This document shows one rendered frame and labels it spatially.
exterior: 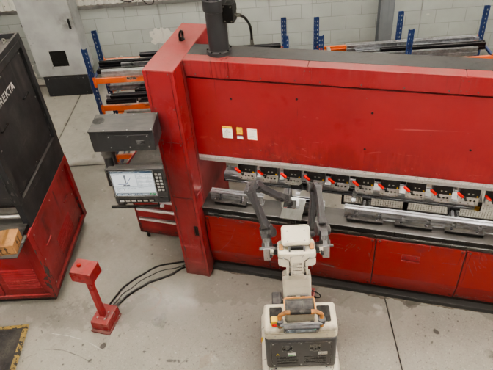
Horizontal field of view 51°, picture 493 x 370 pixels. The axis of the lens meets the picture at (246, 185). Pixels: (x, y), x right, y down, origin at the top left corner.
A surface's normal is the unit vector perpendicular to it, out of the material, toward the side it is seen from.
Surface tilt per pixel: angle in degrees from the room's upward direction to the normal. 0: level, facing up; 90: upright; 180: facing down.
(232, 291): 0
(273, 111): 90
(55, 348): 0
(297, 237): 48
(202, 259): 90
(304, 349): 90
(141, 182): 90
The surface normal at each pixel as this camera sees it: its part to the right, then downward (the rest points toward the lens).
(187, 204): -0.25, 0.64
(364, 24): 0.00, 0.65
